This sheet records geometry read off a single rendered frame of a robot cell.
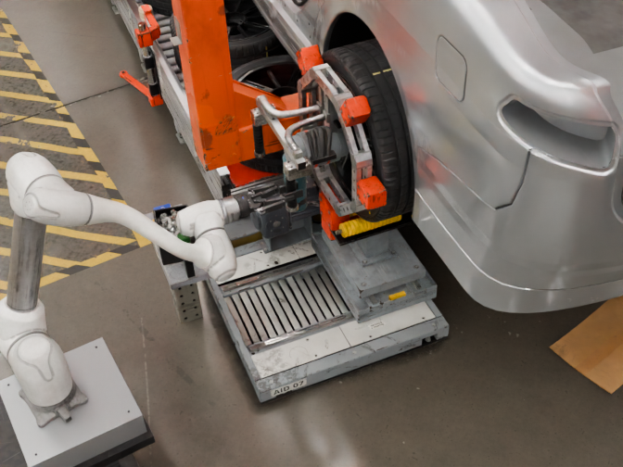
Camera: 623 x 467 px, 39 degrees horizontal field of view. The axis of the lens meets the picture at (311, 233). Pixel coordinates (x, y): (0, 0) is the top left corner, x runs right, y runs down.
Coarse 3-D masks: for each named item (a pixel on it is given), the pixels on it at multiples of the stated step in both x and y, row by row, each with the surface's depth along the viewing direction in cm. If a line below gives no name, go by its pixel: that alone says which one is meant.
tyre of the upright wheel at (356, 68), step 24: (336, 48) 316; (360, 48) 310; (360, 72) 298; (384, 72) 299; (384, 96) 295; (384, 120) 294; (384, 144) 294; (408, 144) 297; (384, 168) 298; (408, 168) 300; (408, 192) 309; (360, 216) 336; (384, 216) 316
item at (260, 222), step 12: (312, 180) 373; (312, 192) 373; (252, 216) 377; (264, 216) 366; (276, 216) 368; (288, 216) 373; (300, 216) 377; (264, 228) 371; (276, 228) 373; (288, 228) 376; (300, 228) 402; (264, 240) 396; (276, 240) 396; (288, 240) 396; (300, 240) 396; (264, 252) 392
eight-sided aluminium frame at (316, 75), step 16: (304, 80) 325; (320, 80) 307; (336, 80) 305; (304, 96) 334; (336, 96) 298; (352, 96) 298; (304, 128) 344; (352, 144) 297; (352, 160) 299; (368, 160) 298; (320, 176) 345; (352, 176) 304; (368, 176) 303; (336, 192) 342; (352, 192) 310; (336, 208) 333; (352, 208) 314
